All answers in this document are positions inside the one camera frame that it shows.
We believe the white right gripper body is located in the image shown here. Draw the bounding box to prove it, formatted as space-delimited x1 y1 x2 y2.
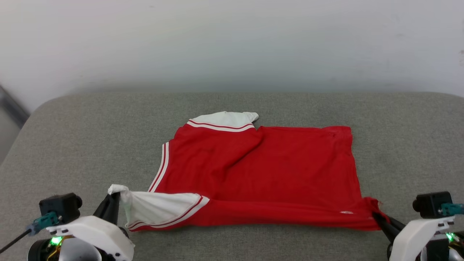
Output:
389 216 456 261

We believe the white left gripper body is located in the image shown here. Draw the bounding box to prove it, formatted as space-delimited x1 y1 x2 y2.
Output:
46 215 136 261

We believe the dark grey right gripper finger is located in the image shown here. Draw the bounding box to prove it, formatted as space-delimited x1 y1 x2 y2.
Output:
372 212 406 243

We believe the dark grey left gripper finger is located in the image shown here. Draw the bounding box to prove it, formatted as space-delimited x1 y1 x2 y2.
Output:
93 192 121 227

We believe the red garment with white trim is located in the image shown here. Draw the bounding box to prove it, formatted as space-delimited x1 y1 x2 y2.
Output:
108 111 390 233

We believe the grey fabric sofa seat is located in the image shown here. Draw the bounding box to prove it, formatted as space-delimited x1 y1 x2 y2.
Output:
0 91 464 261

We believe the dark grey skirting strip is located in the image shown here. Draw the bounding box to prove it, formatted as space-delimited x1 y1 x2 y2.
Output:
0 84 30 128

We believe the teal left camera connector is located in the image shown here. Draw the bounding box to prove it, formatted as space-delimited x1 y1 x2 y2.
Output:
27 212 59 236

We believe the teal camera connector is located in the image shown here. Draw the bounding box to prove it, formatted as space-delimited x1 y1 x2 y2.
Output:
27 212 59 236
440 203 464 217

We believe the teal right camera connector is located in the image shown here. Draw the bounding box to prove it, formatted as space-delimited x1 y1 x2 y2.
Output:
440 203 464 217

